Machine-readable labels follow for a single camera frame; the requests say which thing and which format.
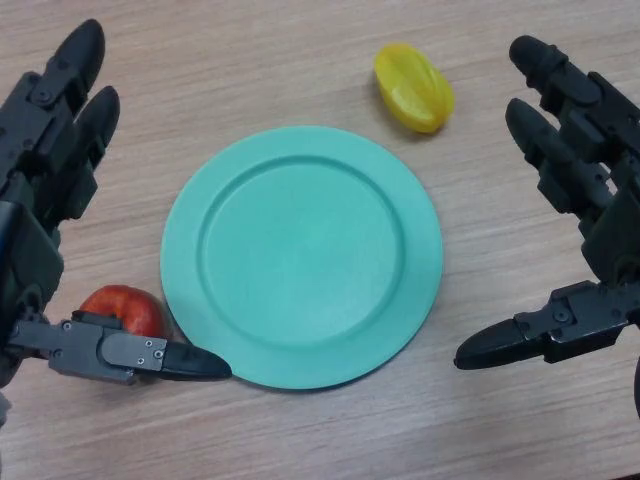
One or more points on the green round plate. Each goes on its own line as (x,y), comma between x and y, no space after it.
(300,260)

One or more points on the red apple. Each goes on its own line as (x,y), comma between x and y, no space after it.
(137,310)

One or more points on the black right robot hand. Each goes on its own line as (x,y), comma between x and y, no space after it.
(595,320)

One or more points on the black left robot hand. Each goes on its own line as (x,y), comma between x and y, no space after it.
(45,125)

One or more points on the yellow starfruit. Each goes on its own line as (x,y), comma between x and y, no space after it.
(412,90)

